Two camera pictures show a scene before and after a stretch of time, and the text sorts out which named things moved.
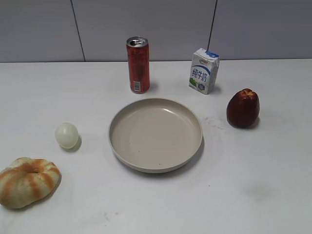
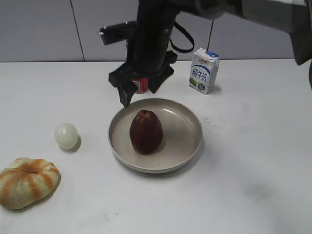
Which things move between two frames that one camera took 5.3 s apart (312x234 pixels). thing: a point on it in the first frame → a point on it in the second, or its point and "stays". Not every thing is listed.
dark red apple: x=243 y=108 → x=146 y=131
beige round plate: x=155 y=135 stays
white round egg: x=67 y=135 stays
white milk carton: x=205 y=65 stays
